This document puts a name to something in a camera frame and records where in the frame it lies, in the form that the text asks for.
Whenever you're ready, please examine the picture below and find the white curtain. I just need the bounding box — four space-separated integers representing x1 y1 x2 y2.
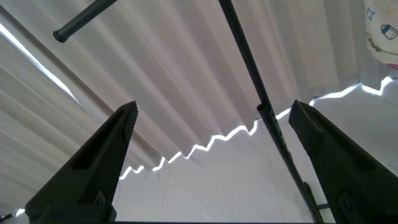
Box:
0 0 398 218

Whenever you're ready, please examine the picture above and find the cream printed garment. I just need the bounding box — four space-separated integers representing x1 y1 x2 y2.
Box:
363 0 398 70

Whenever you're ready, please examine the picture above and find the black clothes rack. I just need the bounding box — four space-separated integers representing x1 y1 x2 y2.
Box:
52 0 331 224

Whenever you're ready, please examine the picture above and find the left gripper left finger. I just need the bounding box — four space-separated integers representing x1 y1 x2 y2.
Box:
24 100 139 223

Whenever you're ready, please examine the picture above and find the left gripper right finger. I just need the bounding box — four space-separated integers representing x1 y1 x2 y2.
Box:
288 99 398 224

